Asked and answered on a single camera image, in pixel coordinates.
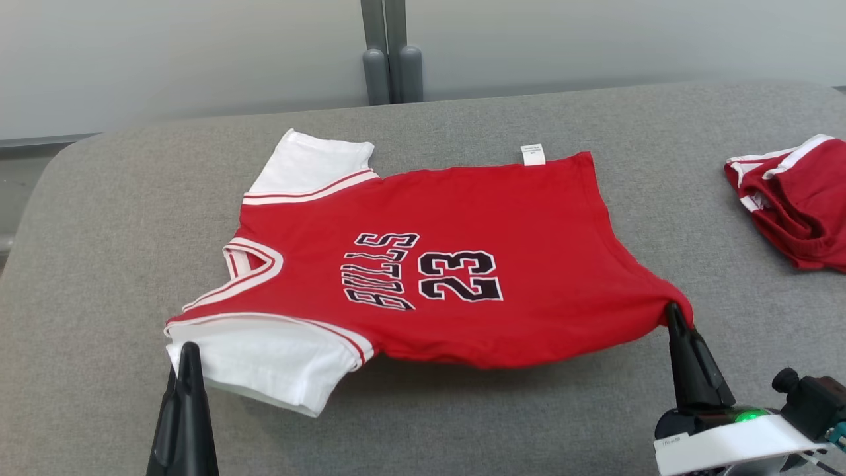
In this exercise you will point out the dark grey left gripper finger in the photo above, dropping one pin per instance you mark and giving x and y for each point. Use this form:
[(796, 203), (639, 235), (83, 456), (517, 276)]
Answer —
[(197, 430), (166, 443)]

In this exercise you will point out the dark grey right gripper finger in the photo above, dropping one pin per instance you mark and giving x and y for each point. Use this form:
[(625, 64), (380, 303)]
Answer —
[(687, 377), (714, 383)]

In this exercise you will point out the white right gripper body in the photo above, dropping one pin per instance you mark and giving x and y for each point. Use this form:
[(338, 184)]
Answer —
[(727, 443)]

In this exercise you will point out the red shorts with white trim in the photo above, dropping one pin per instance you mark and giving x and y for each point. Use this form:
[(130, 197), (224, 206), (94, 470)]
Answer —
[(806, 205)]

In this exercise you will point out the red Bulls 23 jersey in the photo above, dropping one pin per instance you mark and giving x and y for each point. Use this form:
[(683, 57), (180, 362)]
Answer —
[(529, 218)]

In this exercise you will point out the grey fabric sofa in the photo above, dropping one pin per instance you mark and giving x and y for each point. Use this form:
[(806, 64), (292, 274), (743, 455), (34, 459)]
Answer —
[(462, 410)]

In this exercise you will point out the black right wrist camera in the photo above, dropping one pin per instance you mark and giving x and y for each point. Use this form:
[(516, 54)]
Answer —
[(816, 403)]

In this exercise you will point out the teal right camera connector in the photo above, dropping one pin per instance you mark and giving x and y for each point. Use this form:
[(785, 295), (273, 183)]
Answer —
[(839, 433)]

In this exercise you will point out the grey aluminium partition post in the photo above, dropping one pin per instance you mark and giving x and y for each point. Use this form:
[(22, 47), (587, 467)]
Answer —
[(390, 66)]

